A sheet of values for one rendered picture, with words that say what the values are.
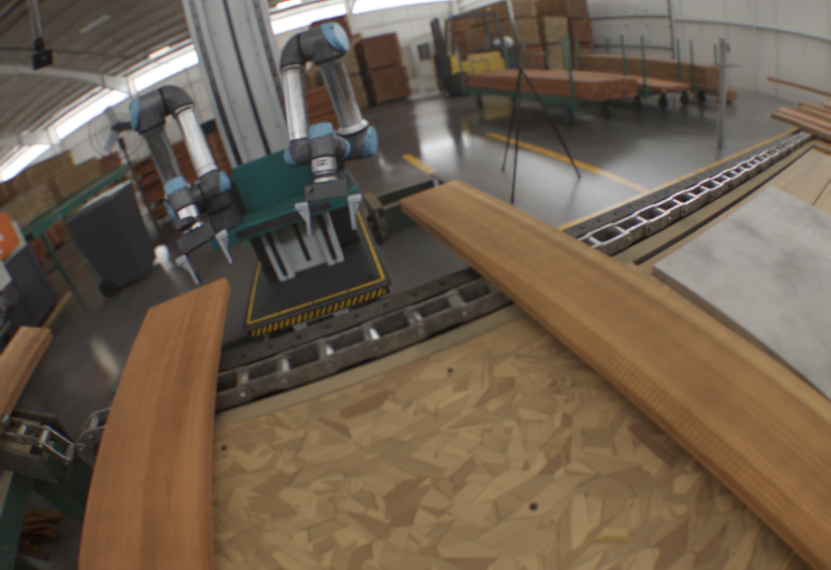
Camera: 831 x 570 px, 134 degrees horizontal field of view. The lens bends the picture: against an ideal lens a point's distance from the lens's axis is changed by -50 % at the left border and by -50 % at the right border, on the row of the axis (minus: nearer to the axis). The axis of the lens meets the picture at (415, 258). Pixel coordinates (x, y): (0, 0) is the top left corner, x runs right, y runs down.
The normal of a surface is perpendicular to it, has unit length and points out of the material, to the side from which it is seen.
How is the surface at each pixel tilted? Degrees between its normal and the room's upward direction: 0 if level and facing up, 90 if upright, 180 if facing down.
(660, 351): 0
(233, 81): 90
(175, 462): 0
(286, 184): 90
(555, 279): 0
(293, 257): 90
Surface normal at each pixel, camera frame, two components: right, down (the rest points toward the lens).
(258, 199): 0.27, 0.46
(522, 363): -0.20, -0.83
